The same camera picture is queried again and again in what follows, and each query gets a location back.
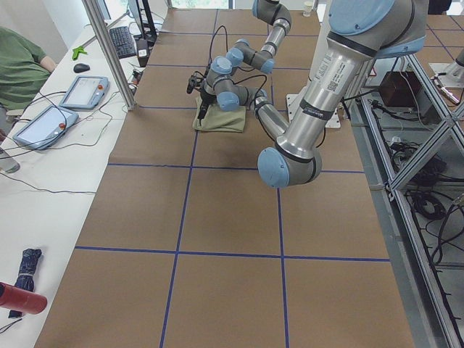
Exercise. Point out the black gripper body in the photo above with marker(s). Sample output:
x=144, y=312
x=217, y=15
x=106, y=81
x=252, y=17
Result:
x=206, y=97

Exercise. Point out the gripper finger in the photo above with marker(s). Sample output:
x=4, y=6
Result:
x=203, y=108

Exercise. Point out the olive green long-sleeve shirt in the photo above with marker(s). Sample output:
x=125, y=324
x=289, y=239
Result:
x=217, y=120

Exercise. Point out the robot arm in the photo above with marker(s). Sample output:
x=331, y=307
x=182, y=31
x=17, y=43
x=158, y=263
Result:
x=359, y=31
x=278, y=17

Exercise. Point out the black power adapter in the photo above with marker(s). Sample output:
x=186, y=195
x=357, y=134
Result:
x=143, y=52

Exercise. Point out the black keyboard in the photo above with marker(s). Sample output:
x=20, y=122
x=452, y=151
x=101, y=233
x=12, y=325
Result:
x=123, y=42

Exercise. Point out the far teach pendant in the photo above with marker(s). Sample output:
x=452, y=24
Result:
x=85, y=92

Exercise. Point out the teach pendant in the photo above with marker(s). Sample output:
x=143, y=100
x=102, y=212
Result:
x=45, y=129
x=85, y=92

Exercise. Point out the black computer mouse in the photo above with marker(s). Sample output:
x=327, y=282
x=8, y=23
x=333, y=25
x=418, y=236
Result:
x=81, y=68

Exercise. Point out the green plastic clip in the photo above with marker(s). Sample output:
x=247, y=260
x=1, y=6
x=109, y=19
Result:
x=76, y=52

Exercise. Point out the paper cup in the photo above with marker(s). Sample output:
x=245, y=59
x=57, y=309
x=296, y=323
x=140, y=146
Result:
x=308, y=6

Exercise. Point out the near teach pendant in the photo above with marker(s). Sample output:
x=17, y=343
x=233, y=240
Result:
x=45, y=129

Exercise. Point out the person in green shirt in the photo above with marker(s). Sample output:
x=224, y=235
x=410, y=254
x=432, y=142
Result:
x=25, y=67

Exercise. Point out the folded dark blue umbrella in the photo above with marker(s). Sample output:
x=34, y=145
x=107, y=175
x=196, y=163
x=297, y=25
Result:
x=27, y=269

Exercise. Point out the red bottle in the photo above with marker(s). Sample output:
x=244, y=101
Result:
x=21, y=300

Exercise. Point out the aluminium frame post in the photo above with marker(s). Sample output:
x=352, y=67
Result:
x=97, y=22

